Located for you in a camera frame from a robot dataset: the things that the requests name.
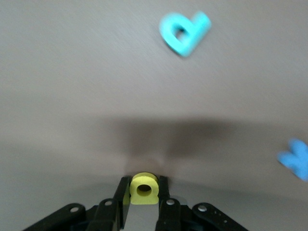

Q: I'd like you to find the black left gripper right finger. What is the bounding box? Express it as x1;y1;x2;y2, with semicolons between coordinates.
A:
155;176;248;231

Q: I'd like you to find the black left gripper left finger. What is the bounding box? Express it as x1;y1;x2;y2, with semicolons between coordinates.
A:
23;177;132;231

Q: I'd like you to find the yellow foam letter a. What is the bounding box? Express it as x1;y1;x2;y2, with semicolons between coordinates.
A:
129;172;159;205

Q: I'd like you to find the blue foam letter m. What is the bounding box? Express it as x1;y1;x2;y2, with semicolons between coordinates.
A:
276;137;308;181

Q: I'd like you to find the teal foam letter p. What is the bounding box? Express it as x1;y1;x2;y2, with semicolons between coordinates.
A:
159;11;212;58

